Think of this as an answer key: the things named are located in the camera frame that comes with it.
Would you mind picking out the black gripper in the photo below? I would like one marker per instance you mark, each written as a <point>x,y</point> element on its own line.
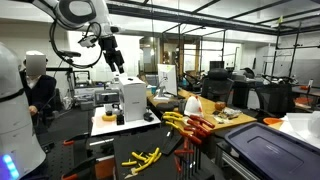
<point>113,57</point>

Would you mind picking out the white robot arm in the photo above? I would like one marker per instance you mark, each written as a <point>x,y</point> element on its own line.
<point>73,15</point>

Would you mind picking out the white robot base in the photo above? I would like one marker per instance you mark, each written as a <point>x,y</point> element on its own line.
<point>20,151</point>

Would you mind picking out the white box device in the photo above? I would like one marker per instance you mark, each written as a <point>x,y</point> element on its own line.
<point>132,92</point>

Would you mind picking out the computer monitor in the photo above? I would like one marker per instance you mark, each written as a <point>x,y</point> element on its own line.
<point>167,87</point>

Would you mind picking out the person in dark jacket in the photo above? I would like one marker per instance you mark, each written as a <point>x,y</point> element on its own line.
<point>39,89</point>

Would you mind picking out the white plastic bag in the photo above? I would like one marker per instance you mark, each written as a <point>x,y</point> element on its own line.
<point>193,107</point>

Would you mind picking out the black yellow-key stand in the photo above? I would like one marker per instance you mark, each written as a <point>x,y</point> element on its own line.
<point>170,141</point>

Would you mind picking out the black office chair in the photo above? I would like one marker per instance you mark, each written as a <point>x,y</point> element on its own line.
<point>217,85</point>

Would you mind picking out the orange ball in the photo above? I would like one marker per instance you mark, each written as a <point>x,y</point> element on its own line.
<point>219,105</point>

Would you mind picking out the wooden desk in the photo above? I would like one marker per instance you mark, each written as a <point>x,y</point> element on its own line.
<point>208,107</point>

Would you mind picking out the orange bowl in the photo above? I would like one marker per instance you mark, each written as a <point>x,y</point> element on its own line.
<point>271,120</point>

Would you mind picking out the dark blue bin lid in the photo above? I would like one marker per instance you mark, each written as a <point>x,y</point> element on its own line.
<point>277,155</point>

